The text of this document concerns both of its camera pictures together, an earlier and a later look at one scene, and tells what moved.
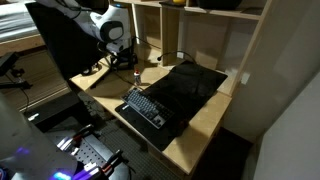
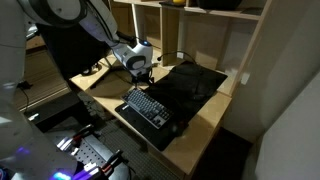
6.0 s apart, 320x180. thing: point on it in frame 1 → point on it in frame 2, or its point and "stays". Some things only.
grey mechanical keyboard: (154, 112) stays
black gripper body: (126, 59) → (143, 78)
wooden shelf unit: (219, 35) stays
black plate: (172, 4) stays
